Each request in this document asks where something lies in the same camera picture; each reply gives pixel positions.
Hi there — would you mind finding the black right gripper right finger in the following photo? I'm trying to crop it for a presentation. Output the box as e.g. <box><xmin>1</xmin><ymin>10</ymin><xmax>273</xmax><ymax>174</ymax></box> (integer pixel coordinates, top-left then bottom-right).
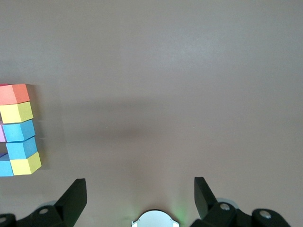
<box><xmin>190</xmin><ymin>177</ymin><xmax>251</xmax><ymax>227</ymax></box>

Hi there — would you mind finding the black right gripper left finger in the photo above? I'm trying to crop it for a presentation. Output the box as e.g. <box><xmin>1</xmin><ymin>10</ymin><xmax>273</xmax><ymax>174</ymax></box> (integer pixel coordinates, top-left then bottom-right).
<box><xmin>18</xmin><ymin>178</ymin><xmax>88</xmax><ymax>227</ymax></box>

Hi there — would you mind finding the yellow foam cube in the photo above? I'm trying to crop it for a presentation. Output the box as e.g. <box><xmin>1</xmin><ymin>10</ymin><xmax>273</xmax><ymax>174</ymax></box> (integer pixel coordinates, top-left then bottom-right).
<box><xmin>0</xmin><ymin>101</ymin><xmax>34</xmax><ymax>124</ymax></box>
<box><xmin>9</xmin><ymin>151</ymin><xmax>42</xmax><ymax>176</ymax></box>

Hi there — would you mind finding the blue foam cube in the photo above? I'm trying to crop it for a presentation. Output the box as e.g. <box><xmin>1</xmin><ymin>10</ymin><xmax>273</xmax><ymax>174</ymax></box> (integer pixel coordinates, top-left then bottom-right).
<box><xmin>0</xmin><ymin>159</ymin><xmax>14</xmax><ymax>177</ymax></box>
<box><xmin>2</xmin><ymin>119</ymin><xmax>36</xmax><ymax>143</ymax></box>
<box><xmin>5</xmin><ymin>136</ymin><xmax>38</xmax><ymax>160</ymax></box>

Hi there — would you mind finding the pink foam cube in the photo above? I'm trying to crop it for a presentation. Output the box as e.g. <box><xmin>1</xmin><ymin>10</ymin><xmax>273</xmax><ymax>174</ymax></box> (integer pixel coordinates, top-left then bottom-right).
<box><xmin>0</xmin><ymin>122</ymin><xmax>7</xmax><ymax>142</ymax></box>

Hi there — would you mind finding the orange foam cube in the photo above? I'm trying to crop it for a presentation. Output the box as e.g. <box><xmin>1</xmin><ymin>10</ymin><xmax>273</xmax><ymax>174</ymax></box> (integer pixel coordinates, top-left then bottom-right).
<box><xmin>0</xmin><ymin>83</ymin><xmax>31</xmax><ymax>105</ymax></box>

